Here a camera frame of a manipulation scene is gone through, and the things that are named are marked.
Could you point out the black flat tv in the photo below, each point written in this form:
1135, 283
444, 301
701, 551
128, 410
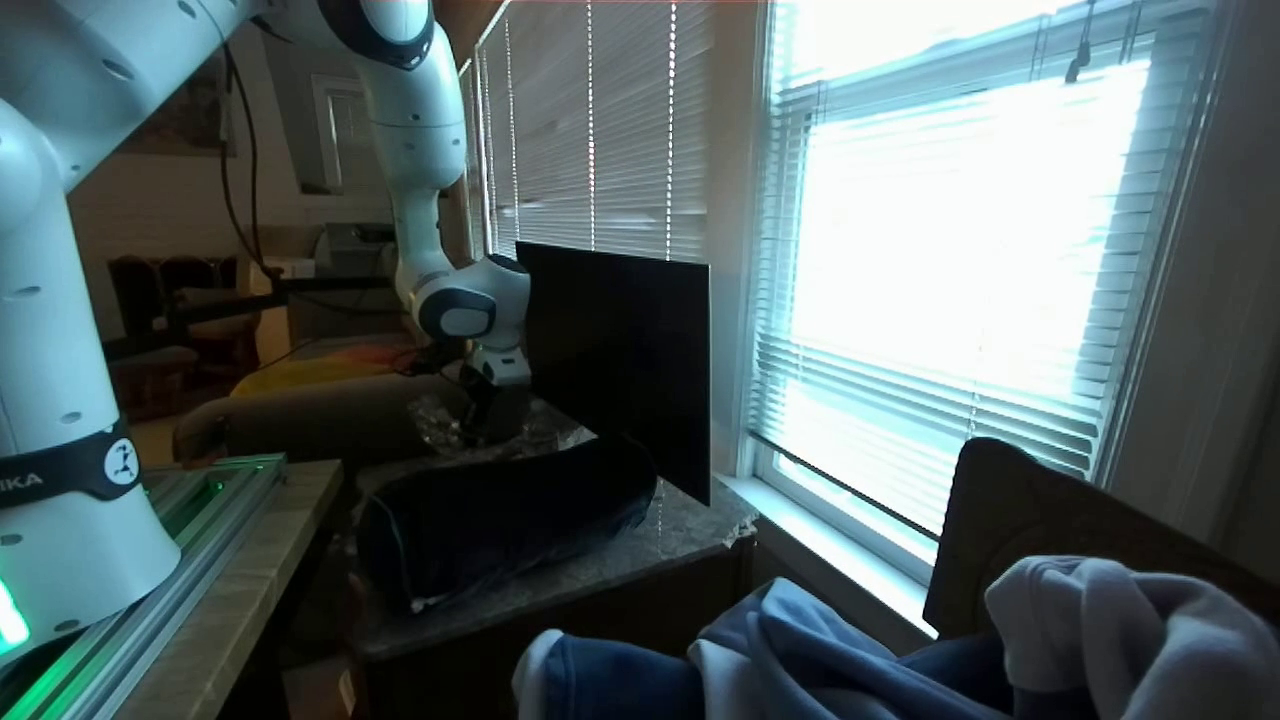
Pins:
625, 363

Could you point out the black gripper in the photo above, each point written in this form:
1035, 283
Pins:
498, 370

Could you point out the blue and white cloth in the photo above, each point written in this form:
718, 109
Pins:
854, 660

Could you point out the dark background chair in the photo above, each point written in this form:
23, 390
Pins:
140, 321

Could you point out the wide white window blind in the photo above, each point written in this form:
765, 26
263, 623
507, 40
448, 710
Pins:
603, 123

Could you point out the green lit metal base rail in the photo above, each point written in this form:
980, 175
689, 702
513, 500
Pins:
186, 526

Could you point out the bright white window blind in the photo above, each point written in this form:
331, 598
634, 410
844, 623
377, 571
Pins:
962, 241

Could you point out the beige couch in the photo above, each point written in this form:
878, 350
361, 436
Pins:
323, 414

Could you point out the light wooden robot stand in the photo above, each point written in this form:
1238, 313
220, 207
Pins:
252, 573

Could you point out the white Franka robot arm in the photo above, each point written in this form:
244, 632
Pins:
55, 401

